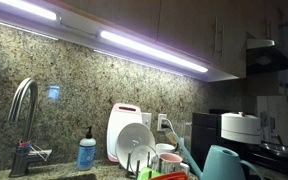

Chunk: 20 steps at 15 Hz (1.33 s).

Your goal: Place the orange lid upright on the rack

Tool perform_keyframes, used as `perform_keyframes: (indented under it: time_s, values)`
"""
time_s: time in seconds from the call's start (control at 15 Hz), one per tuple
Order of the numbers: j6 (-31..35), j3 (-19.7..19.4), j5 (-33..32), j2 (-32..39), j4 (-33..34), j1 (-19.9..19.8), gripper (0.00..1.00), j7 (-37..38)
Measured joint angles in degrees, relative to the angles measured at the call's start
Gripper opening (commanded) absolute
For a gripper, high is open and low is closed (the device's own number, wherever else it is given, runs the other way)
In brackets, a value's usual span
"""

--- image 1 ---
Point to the clear glass lid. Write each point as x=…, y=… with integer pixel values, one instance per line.
x=143, y=156

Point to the green plastic lid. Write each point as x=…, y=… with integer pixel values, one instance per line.
x=147, y=173

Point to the white pink cutting board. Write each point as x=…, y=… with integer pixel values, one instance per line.
x=120, y=116

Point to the under-cabinet light strip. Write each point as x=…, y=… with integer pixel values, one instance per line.
x=150, y=51
x=36, y=10

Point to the white mug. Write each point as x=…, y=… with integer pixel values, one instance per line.
x=164, y=148

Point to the pink mug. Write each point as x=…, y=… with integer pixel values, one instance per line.
x=170, y=162

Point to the blue hand soap bottle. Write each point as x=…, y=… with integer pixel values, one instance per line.
x=86, y=151

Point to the wooden upper cabinets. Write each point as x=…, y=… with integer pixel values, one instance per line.
x=214, y=31

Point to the black grey coffee machine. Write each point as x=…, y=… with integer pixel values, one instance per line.
x=234, y=131

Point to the teal watering can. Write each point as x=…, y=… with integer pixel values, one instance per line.
x=221, y=164

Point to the black range hood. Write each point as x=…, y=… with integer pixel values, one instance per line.
x=264, y=56

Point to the curved steel kitchen faucet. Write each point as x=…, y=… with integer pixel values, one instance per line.
x=25, y=152

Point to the metal pan on stove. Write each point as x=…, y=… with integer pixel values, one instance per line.
x=277, y=149

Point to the under-cabinet light strip left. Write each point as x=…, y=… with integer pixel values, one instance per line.
x=36, y=10

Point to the white light switch plate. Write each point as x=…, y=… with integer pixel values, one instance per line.
x=146, y=119

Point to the white wall outlet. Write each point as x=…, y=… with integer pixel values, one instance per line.
x=161, y=118

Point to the white charger plug with cable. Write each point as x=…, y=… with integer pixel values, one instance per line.
x=166, y=124

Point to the black wire dish rack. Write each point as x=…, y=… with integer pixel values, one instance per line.
x=157, y=167

